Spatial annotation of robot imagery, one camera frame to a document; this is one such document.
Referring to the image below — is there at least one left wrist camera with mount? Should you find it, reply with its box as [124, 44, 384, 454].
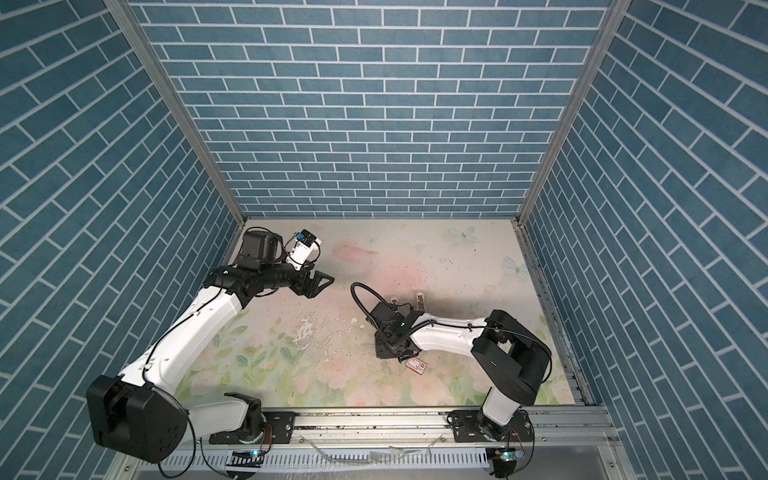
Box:
[286, 229, 322, 270]

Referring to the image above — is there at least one red staple box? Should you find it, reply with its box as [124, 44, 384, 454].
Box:
[405, 358, 427, 375]

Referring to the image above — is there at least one aluminium corner post left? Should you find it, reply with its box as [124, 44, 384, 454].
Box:
[104, 0, 247, 226]

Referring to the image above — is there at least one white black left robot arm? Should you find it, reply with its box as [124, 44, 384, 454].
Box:
[86, 227, 334, 464]

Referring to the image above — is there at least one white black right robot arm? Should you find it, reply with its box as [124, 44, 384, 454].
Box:
[364, 302, 552, 441]

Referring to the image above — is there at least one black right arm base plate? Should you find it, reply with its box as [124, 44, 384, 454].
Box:
[447, 409, 535, 443]

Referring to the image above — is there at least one aluminium corner post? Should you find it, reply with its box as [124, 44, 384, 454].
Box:
[517, 0, 631, 226]
[104, 0, 247, 226]

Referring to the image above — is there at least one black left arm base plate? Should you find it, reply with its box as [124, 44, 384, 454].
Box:
[208, 411, 297, 446]

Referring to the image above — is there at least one aluminium corner post right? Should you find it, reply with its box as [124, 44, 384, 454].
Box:
[517, 0, 631, 226]

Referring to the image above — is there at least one aluminium front rail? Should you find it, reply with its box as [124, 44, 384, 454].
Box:
[107, 405, 634, 479]

